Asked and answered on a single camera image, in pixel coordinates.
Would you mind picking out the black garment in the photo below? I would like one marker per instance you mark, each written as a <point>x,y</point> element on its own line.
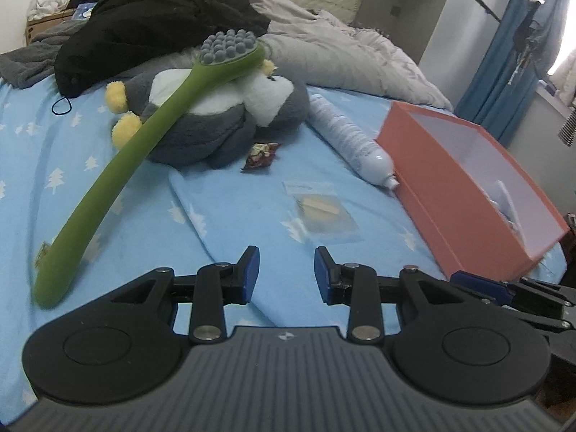
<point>148,31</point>

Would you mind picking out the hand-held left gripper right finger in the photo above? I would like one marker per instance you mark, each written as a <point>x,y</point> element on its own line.
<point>321,275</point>

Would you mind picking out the grey duvet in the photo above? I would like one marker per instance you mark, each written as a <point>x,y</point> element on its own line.
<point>351,58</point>

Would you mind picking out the hanging grey-blue shirt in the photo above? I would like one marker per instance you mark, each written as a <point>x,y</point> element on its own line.
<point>540,31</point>

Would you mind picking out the hanging white jacket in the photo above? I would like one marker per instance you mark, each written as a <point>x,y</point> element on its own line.
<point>564,76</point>

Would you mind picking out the blue tree-patterned bed sheet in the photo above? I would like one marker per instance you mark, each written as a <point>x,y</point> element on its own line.
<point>202,216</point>

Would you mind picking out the grey fleece blanket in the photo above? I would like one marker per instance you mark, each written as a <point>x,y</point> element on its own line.
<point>31,60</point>

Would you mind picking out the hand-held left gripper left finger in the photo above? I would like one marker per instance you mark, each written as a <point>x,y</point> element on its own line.
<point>252,275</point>

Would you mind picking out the white crumpled cloth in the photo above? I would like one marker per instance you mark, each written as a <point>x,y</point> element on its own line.
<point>49,4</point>

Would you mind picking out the orange cardboard box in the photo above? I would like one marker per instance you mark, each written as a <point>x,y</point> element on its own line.
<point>432,189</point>

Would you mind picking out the blue curtain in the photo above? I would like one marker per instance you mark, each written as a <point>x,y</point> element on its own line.
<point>490,76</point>

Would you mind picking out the dark brown snack packet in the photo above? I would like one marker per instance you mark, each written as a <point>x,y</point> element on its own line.
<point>262,156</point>

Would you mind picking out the white spray bottle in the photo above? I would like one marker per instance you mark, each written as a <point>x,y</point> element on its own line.
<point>346,137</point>

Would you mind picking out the brown cardboard box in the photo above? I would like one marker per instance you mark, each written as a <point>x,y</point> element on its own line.
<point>42,29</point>

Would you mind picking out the grey penguin plush toy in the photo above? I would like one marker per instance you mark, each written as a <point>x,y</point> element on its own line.
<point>225,128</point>

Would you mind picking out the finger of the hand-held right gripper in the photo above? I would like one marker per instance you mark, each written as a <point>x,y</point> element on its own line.
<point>481,284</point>

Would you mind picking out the blue tissue packet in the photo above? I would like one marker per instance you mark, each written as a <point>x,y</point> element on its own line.
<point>84,11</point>

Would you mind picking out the striped black-white garment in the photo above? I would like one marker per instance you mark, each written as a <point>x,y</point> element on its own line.
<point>569,128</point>

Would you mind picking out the clear bag with beige pads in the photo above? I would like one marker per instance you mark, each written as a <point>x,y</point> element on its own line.
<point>321,210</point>

